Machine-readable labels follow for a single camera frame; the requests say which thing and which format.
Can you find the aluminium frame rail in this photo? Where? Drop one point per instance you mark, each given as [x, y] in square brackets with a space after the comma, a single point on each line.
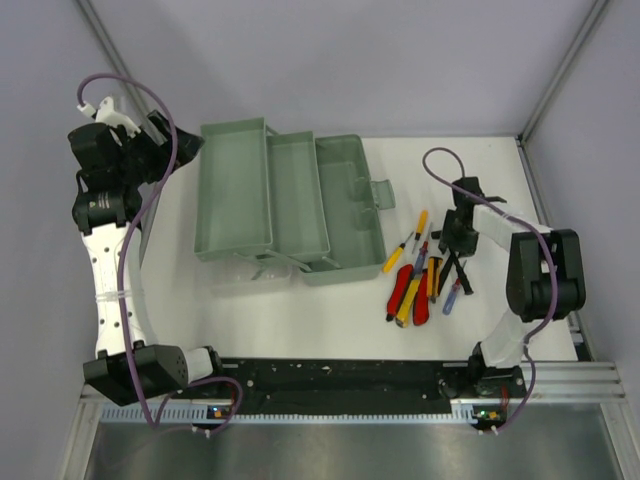
[556, 379]

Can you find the green cantilever tool box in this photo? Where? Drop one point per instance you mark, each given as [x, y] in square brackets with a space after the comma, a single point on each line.
[291, 200]

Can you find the small red utility knife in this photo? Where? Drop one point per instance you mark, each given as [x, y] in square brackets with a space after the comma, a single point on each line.
[420, 313]

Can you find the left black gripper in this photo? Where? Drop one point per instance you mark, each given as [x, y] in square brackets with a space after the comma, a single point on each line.
[162, 153]

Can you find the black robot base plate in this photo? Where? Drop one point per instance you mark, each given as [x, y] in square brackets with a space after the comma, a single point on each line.
[425, 379]

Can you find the yellow utility knife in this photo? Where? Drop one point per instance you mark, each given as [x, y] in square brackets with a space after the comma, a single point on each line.
[406, 309]

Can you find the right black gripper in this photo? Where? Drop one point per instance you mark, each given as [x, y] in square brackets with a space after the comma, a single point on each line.
[464, 248]

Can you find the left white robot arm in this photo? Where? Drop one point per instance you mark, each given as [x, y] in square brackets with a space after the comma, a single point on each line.
[116, 157]

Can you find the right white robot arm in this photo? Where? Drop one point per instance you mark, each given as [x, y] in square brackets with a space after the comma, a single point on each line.
[544, 280]

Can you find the large red utility knife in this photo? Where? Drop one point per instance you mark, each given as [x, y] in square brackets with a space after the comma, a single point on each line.
[403, 278]

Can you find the blue red precision screwdriver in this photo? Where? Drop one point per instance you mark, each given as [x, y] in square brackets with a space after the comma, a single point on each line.
[421, 258]

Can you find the grey slotted cable duct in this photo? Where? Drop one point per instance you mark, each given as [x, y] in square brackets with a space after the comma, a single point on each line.
[183, 413]

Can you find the black handle hammer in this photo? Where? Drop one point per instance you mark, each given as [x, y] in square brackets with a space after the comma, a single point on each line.
[445, 270]

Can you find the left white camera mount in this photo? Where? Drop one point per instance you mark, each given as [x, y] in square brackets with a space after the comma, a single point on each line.
[108, 113]

